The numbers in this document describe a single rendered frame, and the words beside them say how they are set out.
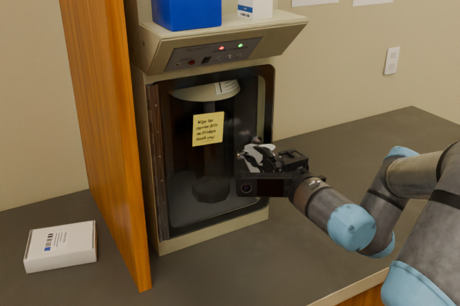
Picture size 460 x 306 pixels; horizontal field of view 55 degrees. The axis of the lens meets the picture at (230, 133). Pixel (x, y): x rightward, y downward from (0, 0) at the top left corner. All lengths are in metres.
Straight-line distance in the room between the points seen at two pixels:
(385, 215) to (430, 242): 0.39
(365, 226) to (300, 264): 0.36
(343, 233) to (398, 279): 0.29
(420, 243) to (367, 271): 0.64
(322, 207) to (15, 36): 0.88
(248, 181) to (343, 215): 0.20
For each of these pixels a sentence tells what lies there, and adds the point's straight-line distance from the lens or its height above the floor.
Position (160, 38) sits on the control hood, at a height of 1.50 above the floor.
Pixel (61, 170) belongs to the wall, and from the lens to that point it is 1.44.
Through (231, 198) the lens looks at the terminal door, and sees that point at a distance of 1.12.
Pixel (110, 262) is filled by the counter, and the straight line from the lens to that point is 1.15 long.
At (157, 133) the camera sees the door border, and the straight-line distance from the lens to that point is 0.95.
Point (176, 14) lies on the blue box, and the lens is 0.79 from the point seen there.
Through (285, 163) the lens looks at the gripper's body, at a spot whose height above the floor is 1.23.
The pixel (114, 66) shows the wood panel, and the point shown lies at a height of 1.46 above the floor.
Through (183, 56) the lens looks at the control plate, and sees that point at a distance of 0.85.
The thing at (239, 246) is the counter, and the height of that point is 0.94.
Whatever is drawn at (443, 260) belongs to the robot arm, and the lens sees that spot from 0.49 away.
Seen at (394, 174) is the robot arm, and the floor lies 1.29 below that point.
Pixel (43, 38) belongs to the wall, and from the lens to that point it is 1.30.
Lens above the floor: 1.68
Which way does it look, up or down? 25 degrees down
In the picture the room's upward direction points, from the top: straight up
